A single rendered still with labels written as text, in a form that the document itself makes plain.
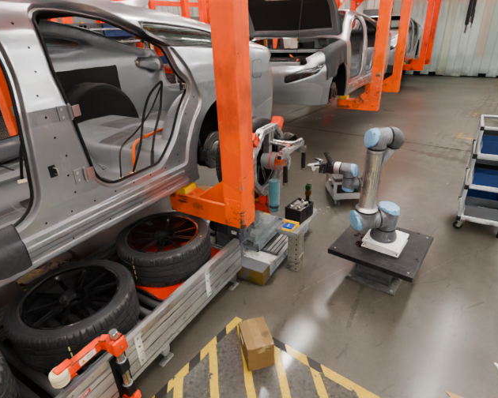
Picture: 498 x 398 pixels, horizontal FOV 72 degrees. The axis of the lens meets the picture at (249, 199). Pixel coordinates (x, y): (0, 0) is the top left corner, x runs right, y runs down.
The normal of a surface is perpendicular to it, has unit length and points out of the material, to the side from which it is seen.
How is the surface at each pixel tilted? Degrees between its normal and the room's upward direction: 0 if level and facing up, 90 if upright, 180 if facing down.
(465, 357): 0
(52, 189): 91
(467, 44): 90
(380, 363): 0
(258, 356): 90
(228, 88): 90
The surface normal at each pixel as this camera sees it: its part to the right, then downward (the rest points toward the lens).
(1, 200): 0.68, -0.36
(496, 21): -0.61, 0.37
